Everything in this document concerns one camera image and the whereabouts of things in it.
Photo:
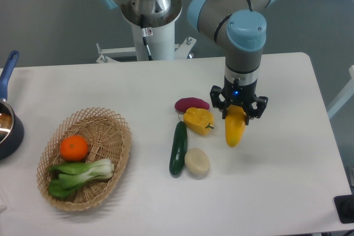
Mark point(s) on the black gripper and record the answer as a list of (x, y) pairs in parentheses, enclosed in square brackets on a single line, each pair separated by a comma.
[(243, 96)]

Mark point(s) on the yellow mango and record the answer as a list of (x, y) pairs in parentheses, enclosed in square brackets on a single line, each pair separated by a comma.
[(235, 124)]

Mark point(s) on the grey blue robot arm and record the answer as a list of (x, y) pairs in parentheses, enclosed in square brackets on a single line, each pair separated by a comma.
[(234, 25)]

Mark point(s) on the yellow bell pepper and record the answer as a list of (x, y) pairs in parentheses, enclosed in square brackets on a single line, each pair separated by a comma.
[(199, 120)]

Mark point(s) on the purple sweet potato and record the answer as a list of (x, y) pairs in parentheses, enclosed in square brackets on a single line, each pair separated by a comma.
[(185, 103)]

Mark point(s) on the beige potato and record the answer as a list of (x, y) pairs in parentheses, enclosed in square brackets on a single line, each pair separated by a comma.
[(197, 161)]

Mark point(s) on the green cucumber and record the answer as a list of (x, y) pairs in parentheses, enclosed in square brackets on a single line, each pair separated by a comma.
[(179, 149)]

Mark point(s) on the woven wicker basket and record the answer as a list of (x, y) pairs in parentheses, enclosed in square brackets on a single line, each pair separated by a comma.
[(108, 137)]

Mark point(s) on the black device at edge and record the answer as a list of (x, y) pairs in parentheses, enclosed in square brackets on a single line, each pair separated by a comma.
[(344, 208)]

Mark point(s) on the orange tangerine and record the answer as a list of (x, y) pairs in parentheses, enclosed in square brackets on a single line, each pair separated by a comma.
[(74, 148)]

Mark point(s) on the green bok choy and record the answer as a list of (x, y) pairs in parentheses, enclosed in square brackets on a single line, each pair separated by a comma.
[(73, 175)]

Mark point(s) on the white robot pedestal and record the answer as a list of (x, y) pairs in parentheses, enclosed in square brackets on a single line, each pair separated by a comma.
[(153, 27)]

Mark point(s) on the white frame at right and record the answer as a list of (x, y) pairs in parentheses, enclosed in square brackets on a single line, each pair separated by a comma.
[(342, 97)]

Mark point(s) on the blue saucepan with handle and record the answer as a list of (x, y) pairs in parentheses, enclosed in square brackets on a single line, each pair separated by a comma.
[(12, 129)]

